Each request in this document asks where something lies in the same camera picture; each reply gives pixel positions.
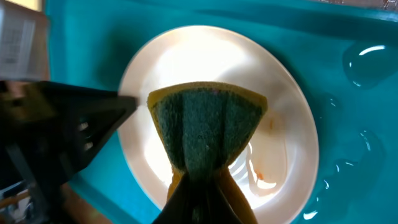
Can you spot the green yellow sponge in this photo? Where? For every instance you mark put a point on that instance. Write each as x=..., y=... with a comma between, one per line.
x=204, y=126

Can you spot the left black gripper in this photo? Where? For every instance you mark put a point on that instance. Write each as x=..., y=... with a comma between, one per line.
x=31, y=174

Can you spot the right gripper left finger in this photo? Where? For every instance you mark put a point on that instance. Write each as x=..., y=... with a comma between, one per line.
x=179, y=208

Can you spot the white plate with stain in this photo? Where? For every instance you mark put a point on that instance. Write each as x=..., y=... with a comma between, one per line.
x=278, y=168

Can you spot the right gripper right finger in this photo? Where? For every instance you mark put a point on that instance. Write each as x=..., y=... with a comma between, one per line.
x=213, y=208

